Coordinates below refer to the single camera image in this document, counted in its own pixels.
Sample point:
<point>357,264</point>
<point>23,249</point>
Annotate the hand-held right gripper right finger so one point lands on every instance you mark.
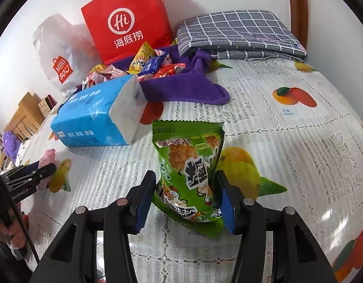
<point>225,203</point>

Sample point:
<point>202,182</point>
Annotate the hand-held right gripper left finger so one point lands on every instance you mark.
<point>144,200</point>

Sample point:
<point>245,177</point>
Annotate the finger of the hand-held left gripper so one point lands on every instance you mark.
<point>40,174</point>
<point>19,169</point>

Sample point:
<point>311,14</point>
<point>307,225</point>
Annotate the large pale pink packet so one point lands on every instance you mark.
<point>47,156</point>

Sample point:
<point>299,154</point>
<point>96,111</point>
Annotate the green snack packet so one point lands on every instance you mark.
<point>184,165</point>

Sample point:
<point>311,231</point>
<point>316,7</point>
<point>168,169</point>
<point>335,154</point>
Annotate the blue tissue pack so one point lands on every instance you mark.
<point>87,115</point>

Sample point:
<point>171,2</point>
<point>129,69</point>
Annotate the purple towel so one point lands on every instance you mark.
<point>181,85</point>

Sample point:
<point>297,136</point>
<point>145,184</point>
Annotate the red snack packet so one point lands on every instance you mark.
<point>165,72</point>

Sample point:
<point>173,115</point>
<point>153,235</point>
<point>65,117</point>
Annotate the small blue snack packet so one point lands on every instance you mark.
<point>150,64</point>

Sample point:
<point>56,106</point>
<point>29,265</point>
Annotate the long pink snack packet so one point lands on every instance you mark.
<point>178,64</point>

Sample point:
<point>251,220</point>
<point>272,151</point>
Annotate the bright yellow snack packet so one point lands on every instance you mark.
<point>141,57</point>

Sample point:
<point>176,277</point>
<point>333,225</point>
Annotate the person's left forearm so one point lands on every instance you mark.
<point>7,268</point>

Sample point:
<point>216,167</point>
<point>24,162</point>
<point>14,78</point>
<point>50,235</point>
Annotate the person's left hand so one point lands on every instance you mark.
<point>16,231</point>

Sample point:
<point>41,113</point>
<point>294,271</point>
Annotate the purple plush toy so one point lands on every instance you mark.
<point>10,144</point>

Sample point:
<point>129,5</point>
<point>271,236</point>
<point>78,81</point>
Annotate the brown box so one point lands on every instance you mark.
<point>47,103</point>

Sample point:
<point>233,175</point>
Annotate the fruit print tablecloth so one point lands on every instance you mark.
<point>287,141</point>

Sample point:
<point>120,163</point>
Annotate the white plastic bag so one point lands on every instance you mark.
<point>60,53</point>

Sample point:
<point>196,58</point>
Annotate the grey plaid folded cloth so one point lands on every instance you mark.
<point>234,32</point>

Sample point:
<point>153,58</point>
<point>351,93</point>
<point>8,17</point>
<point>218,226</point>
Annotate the red paper bag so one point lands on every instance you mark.
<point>125,14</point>

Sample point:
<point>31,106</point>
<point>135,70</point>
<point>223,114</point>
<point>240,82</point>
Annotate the brown wooden door frame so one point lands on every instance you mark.
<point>298,6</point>

